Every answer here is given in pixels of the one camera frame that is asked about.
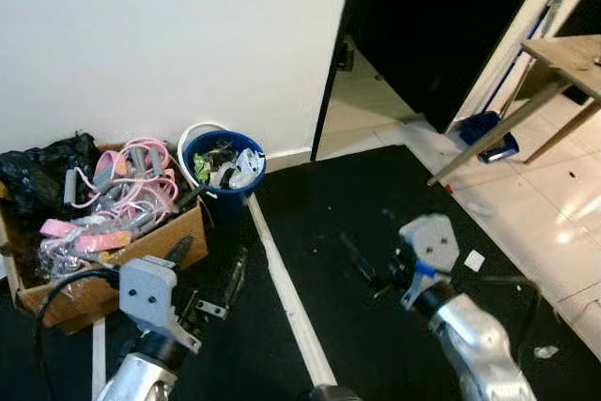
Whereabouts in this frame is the black door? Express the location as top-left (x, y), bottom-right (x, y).
top-left (314, 0), bottom-right (557, 160)

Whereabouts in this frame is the pink and white cable bundle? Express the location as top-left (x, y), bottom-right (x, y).
top-left (39, 136), bottom-right (189, 275)

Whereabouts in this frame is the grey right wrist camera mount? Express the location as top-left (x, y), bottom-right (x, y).
top-left (398, 214), bottom-right (462, 310)

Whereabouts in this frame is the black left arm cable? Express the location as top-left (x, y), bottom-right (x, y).
top-left (35, 268), bottom-right (123, 401)

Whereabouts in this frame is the cardboard box with pink cables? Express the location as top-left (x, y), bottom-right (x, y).
top-left (0, 143), bottom-right (211, 334)

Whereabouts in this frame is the blue dustpan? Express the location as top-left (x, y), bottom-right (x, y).
top-left (455, 111), bottom-right (520, 163)

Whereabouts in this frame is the flat white paper scrap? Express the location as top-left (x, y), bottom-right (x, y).
top-left (464, 250), bottom-right (487, 273)

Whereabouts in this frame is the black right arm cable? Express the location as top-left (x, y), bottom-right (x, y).
top-left (451, 273), bottom-right (547, 366)

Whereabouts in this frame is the wooden table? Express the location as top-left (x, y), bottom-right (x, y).
top-left (427, 35), bottom-right (601, 186)

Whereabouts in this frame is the black rubbish bag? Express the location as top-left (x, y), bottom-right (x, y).
top-left (0, 132), bottom-right (101, 225)

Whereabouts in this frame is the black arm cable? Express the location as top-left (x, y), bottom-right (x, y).
top-left (35, 268), bottom-right (123, 401)
top-left (451, 273), bottom-right (547, 366)

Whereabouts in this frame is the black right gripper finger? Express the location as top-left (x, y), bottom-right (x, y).
top-left (337, 231), bottom-right (378, 283)

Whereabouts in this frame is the white floor tape strip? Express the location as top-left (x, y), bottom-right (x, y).
top-left (245, 193), bottom-right (336, 389)

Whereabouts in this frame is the white bucket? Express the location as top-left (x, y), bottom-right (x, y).
top-left (177, 122), bottom-right (228, 188)

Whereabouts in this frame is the blue rubbish bin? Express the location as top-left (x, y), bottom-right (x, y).
top-left (182, 129), bottom-right (267, 225)

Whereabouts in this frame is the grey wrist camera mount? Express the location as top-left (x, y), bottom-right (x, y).
top-left (398, 214), bottom-right (462, 310)
top-left (118, 254), bottom-right (181, 338)

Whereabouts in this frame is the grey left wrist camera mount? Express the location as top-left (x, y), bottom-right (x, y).
top-left (118, 254), bottom-right (181, 338)

